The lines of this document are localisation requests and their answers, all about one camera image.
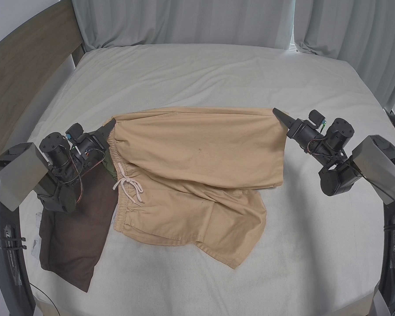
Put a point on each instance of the window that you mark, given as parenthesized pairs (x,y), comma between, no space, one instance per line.
(293,47)

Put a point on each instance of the pale green curtain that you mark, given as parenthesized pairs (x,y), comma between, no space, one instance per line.
(184,12)
(349,18)

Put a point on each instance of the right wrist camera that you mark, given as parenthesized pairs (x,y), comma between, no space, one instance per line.
(317,117)

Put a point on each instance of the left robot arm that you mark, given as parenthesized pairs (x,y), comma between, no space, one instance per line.
(16,176)

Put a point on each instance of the white garment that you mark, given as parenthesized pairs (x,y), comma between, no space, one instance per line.
(35,246)

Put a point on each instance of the beige shorts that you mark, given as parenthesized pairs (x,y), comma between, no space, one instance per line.
(200,150)

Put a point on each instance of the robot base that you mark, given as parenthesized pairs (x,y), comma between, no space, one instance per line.
(380,306)

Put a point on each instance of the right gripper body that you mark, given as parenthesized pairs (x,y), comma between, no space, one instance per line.
(302,133)

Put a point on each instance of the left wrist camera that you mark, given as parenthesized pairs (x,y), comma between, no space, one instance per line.
(74,131)

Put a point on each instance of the green garment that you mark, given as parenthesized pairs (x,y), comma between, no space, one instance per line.
(111,171)

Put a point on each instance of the bed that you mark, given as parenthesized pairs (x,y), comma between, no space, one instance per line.
(217,77)

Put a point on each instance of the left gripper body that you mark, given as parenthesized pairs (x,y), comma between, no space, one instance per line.
(92,150)

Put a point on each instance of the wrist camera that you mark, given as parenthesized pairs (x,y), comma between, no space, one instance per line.
(74,131)
(317,117)

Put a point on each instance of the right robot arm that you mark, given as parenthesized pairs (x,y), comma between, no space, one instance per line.
(375,166)

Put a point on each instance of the brown garment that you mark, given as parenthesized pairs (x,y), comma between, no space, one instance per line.
(72,235)

